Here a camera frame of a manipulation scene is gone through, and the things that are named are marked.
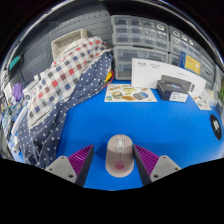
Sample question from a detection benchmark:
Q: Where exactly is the red blue checked cloth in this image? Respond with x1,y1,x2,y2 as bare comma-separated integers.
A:
26,36,113,129

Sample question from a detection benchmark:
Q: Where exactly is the cartoon print sticker sheet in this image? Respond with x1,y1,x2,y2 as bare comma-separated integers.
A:
190,94,213,111

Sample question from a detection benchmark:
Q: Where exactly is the white blue glove box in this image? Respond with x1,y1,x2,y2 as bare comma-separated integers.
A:
203,88,221,108

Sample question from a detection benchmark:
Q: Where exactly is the white keyboard carton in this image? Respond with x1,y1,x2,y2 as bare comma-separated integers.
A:
130,57,207,98

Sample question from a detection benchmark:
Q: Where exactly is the navy polka dot cloth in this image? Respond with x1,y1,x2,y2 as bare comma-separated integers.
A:
16,51,114,169

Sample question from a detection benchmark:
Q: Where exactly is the yellow and blue box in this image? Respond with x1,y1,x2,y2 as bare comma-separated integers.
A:
179,50,202,75

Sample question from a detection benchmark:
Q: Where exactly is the purple plastic bag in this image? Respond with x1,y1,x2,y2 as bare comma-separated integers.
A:
11,82,24,103

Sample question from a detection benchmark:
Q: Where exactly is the white woven basket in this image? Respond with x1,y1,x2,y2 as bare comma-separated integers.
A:
50,28,88,59

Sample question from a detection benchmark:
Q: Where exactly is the black scalloped mouse pad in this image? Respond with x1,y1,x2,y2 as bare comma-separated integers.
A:
209,114,223,141

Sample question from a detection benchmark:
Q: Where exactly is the food print sticker sheet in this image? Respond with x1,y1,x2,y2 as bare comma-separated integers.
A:
103,83,158,104

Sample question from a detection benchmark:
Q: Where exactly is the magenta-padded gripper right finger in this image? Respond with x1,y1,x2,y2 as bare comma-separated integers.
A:
133,143,183,187

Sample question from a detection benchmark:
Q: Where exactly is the grey pegboard panel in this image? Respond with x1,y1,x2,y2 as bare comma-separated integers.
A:
18,9,113,84

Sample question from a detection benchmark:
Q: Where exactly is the yellow and red tool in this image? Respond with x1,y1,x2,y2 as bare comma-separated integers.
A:
104,69,115,88

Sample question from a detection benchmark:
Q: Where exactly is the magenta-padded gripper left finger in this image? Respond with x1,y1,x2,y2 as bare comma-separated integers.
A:
44,143,95,188

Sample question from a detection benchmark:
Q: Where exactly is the pink computer mouse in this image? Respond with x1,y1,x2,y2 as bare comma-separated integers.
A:
105,133,135,178

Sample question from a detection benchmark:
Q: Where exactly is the small black box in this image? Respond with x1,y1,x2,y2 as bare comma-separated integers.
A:
156,74,194,103

